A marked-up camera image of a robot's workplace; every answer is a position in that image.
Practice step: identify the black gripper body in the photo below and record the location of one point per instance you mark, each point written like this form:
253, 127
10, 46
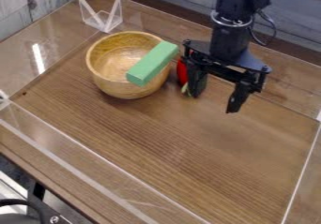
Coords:
225, 54

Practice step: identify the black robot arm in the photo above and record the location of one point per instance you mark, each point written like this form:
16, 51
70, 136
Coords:
241, 7

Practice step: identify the clear acrylic tray wall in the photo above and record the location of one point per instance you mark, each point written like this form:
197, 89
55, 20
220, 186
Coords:
98, 187

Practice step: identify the clear acrylic stand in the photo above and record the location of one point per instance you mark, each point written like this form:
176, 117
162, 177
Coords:
102, 20

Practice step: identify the green rectangular block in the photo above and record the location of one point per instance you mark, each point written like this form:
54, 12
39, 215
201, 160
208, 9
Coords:
151, 64

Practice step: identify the brown wooden bowl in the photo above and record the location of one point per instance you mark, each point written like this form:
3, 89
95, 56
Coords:
110, 58

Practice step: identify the black metal clamp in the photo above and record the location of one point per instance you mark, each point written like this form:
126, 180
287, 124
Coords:
39, 209

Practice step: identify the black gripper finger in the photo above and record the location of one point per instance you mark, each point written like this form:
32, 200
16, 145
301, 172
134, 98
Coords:
238, 97
197, 78

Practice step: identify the red toy strawberry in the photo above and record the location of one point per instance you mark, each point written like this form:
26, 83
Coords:
182, 76

